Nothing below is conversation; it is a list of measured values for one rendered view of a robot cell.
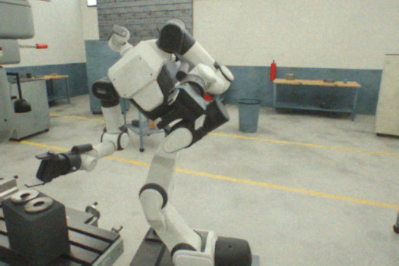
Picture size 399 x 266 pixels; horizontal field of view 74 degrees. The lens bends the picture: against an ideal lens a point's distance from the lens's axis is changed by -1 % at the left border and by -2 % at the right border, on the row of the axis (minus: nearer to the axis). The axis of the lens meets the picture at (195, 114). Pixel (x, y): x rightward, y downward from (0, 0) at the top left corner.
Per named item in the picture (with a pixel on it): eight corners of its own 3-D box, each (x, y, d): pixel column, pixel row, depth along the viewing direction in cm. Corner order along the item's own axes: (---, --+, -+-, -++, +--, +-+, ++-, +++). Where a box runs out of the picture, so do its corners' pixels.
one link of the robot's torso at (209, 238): (217, 249, 149) (217, 228, 145) (213, 278, 129) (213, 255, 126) (181, 244, 152) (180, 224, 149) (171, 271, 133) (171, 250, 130)
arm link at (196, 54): (212, 89, 128) (178, 55, 121) (233, 72, 123) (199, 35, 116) (211, 100, 118) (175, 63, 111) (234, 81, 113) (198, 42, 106)
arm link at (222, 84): (200, 99, 105) (219, 101, 122) (220, 83, 101) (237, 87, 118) (186, 78, 107) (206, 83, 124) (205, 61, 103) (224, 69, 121)
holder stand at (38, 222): (40, 228, 112) (33, 184, 107) (71, 249, 100) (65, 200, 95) (8, 244, 102) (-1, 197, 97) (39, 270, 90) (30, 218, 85)
